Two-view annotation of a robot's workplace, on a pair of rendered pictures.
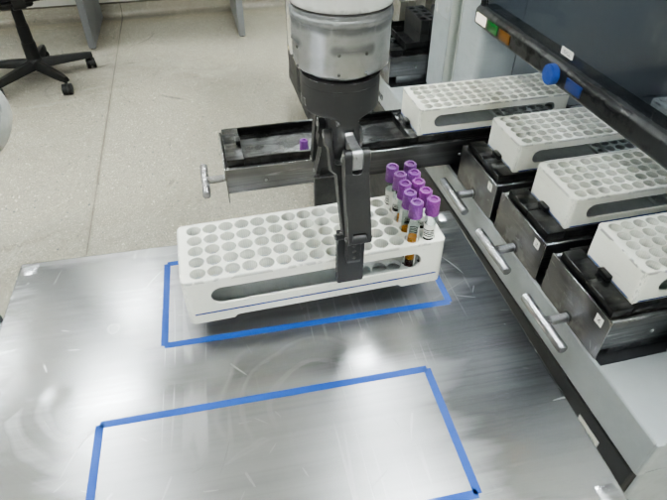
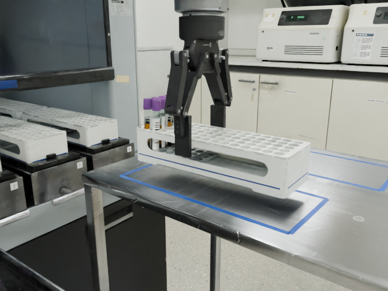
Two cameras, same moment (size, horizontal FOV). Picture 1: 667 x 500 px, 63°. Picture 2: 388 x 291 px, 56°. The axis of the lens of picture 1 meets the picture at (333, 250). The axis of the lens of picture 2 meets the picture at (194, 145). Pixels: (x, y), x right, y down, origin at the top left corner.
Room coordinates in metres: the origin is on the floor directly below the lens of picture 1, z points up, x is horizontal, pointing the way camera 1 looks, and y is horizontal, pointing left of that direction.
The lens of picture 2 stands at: (0.91, 0.47, 1.07)
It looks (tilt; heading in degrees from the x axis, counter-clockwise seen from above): 16 degrees down; 230
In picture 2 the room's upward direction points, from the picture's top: straight up
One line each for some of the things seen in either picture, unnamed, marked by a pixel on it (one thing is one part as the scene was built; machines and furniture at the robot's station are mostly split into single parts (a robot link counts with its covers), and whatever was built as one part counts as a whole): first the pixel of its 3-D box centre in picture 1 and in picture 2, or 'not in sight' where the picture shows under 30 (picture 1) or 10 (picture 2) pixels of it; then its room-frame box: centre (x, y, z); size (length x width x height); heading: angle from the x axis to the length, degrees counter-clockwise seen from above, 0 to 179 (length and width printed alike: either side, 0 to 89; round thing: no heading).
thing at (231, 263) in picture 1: (310, 253); (216, 152); (0.49, 0.03, 0.88); 0.30 x 0.10 x 0.06; 104
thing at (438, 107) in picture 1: (482, 105); not in sight; (0.97, -0.29, 0.83); 0.30 x 0.10 x 0.06; 104
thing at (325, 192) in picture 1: (326, 199); (182, 135); (0.55, 0.01, 0.91); 0.03 x 0.01 x 0.07; 104
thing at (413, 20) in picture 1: (416, 26); not in sight; (1.36, -0.20, 0.85); 0.12 x 0.02 x 0.06; 14
